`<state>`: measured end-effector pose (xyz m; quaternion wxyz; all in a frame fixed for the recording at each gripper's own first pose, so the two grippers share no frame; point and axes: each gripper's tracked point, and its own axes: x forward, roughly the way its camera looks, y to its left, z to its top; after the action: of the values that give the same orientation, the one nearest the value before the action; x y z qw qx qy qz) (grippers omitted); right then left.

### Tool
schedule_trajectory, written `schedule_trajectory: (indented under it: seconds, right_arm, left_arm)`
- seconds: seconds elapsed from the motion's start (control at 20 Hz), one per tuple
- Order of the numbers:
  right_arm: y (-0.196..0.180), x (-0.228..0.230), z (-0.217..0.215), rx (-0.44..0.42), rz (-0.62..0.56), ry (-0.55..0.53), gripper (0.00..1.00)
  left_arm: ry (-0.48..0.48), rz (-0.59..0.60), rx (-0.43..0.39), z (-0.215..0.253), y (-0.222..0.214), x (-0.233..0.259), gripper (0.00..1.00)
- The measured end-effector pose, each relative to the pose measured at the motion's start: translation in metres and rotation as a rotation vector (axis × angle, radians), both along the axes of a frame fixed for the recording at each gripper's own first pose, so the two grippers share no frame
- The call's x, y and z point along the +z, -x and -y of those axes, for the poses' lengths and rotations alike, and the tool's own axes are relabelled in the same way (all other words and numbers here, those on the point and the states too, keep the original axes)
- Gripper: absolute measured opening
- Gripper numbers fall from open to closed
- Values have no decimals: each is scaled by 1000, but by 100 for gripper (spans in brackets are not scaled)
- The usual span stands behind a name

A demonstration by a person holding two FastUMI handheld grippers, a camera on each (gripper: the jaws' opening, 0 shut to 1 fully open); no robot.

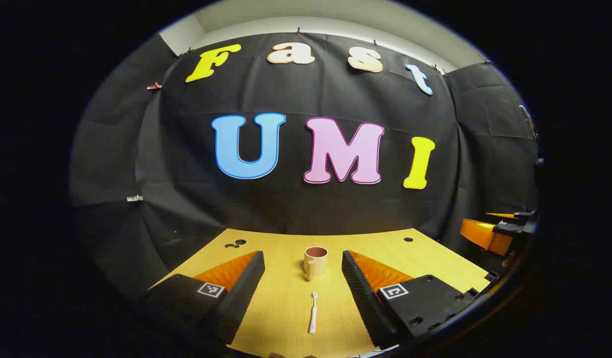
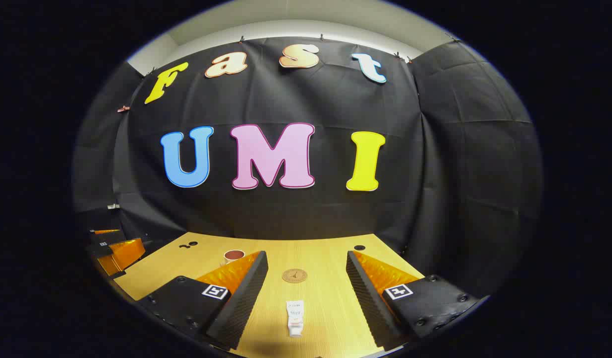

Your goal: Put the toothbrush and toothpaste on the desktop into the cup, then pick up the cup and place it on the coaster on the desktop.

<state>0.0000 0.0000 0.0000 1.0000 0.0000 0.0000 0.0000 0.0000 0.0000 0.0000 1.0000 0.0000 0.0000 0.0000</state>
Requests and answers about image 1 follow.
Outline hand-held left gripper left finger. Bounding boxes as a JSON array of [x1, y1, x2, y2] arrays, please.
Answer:
[[145, 250, 265, 345]]

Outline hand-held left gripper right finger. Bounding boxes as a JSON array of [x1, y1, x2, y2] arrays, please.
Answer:
[[342, 250, 479, 350]]

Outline pink toothbrush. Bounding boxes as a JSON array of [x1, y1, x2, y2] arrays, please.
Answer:
[[308, 292, 319, 335]]

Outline beige cup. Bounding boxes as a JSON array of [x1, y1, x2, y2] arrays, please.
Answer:
[[304, 246, 329, 282]]

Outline wooden desktop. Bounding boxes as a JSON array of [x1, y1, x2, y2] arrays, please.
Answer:
[[149, 228, 491, 358]]

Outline black backdrop cloth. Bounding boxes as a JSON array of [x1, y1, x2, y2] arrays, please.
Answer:
[[70, 32, 540, 304]]

